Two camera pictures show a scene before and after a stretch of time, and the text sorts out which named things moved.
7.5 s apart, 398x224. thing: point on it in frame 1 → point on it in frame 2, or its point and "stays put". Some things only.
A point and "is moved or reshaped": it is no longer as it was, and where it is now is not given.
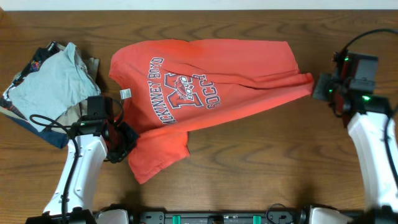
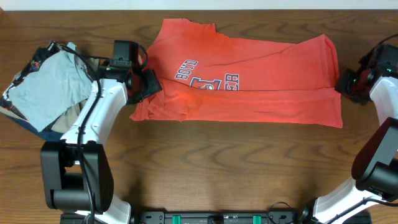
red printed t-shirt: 160,84 is moved or reshaped
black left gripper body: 125,137 → 147,84
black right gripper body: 328,89 → 349,85
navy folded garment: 56,139 stays put
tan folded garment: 78,113 stays put
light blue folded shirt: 56,82 stays put
